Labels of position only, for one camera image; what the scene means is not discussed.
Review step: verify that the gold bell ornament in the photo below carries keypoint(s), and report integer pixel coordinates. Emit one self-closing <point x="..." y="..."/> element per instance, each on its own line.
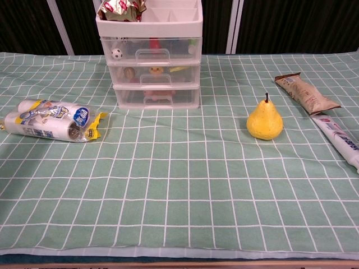
<point x="129" y="73"/>

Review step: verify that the yellow rubber duck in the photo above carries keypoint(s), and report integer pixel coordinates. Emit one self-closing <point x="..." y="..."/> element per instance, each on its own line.
<point x="155" y="70"/>

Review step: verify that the white toothpaste tube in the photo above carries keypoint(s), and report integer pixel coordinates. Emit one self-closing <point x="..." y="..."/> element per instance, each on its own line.
<point x="339" y="137"/>

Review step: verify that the pale object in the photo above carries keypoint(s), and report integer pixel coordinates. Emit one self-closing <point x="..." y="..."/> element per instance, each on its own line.
<point x="192" y="49"/>

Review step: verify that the brown snack bar wrapper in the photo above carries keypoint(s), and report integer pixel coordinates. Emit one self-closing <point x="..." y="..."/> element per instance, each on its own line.
<point x="305" y="93"/>

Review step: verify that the yellow candy packet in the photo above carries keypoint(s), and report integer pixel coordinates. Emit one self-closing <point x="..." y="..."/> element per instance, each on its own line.
<point x="178" y="68"/>

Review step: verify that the yellow pear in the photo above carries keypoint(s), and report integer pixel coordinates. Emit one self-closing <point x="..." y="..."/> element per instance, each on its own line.
<point x="265" y="123"/>

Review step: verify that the small soccer ball toy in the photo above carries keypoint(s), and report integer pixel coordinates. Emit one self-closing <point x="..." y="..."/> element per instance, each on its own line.
<point x="117" y="54"/>

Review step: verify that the white plastic drawer cabinet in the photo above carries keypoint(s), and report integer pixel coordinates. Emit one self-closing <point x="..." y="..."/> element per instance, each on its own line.
<point x="148" y="28"/>

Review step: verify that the gold foil snack bag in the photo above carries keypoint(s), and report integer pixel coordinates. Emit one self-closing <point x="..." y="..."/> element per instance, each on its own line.
<point x="117" y="9"/>

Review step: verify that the translucent plastic drawer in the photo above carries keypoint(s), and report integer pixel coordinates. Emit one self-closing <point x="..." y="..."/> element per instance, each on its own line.
<point x="140" y="54"/>

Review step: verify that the packed white rolls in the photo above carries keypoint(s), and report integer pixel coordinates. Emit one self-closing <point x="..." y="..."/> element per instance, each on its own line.
<point x="42" y="123"/>

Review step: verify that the tiny black white ball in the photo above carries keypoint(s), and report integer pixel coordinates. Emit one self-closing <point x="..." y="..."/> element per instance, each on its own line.
<point x="124" y="40"/>

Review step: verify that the clear plastic drawer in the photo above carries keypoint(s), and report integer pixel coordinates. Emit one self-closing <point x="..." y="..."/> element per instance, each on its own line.
<point x="155" y="79"/>

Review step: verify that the green checkered tablecloth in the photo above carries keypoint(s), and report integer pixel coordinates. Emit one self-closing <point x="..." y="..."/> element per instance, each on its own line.
<point x="179" y="182"/>

